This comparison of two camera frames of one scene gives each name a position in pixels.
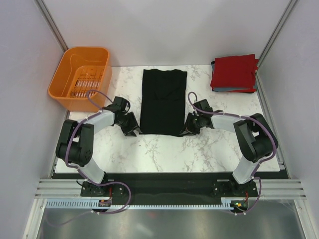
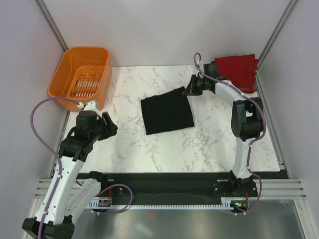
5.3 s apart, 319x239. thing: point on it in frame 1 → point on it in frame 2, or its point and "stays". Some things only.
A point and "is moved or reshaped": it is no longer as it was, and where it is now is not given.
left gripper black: x=133 y=123 → x=110 y=129
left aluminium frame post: x=45 y=11 stays
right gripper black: x=189 y=130 → x=192 y=86
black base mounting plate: x=169 y=186 stays
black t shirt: x=163 y=102 is moved or reshaped
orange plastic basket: x=80 y=70 stays
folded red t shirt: x=237 y=71 stays
